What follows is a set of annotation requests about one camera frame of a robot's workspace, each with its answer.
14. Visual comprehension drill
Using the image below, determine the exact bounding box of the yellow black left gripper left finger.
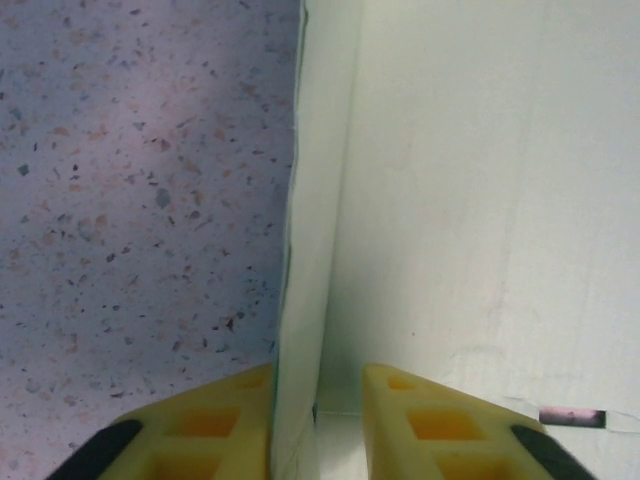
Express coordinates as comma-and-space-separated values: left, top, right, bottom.
47, 363, 276, 480

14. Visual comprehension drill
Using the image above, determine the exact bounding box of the green paper box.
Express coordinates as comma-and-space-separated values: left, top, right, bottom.
269, 0, 640, 480

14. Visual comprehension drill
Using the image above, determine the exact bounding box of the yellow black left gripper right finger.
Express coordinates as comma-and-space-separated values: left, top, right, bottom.
360, 363, 599, 480

